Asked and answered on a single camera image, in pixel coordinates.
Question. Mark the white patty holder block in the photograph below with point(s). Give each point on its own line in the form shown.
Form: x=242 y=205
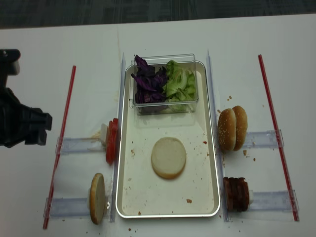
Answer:
x=250 y=194

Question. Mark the green lettuce leaves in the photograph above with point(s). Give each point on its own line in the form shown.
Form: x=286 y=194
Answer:
x=180 y=86

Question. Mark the left upper clear rail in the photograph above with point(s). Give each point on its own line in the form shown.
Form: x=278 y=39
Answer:
x=78 y=145

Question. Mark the bun slice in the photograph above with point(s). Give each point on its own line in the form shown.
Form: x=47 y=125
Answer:
x=168 y=157
x=97 y=198

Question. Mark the sesame bun top rear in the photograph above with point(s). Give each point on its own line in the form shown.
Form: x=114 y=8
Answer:
x=241 y=126

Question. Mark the purple cabbage leaves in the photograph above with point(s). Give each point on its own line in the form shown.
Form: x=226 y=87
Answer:
x=149 y=94

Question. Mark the brown meat patties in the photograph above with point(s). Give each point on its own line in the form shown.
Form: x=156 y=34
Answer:
x=237 y=194

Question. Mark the right lower clear rail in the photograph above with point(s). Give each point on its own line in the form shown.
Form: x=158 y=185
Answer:
x=272 y=201

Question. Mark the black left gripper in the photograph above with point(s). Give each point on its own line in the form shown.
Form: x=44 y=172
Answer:
x=20 y=123

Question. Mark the left red strip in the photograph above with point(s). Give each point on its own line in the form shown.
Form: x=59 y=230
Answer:
x=62 y=132

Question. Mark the left long clear divider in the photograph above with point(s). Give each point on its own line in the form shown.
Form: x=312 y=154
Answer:
x=118 y=141

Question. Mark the red tomato slices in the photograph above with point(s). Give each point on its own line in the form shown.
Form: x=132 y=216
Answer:
x=111 y=141

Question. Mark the right upper clear rail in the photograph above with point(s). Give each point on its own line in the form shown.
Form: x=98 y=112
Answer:
x=264 y=139

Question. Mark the long clear divider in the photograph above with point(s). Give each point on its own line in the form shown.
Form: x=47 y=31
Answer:
x=218 y=152
x=118 y=141

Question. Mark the clear plastic salad box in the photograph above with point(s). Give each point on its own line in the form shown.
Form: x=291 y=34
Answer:
x=185 y=60

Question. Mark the sesame bun top front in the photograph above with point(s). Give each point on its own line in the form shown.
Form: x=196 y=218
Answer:
x=227 y=130

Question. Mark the right long clear divider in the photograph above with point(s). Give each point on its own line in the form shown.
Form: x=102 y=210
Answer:
x=218 y=152

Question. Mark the red strip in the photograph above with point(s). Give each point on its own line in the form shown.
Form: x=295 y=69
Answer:
x=62 y=132
x=294 y=206

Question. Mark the right red strip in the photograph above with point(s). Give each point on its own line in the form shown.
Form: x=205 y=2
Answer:
x=294 y=206

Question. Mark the sesame bun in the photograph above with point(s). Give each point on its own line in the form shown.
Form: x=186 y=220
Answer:
x=227 y=130
x=241 y=126

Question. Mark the white metal tray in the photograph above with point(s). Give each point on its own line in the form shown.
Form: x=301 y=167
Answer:
x=141 y=193

